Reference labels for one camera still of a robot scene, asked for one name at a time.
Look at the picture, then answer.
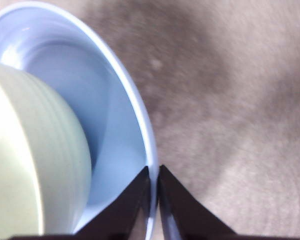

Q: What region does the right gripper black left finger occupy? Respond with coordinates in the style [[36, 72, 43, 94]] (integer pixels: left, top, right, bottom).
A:
[[74, 165, 151, 236]]

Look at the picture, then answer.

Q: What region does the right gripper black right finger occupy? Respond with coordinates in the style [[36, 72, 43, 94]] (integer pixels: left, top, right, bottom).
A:
[[157, 164, 239, 236]]

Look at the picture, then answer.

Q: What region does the blue plate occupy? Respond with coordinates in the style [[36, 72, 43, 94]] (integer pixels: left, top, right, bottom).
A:
[[0, 0, 159, 240]]

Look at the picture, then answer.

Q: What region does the green bowl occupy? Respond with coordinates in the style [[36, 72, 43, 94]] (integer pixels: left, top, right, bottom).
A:
[[0, 60, 93, 236]]

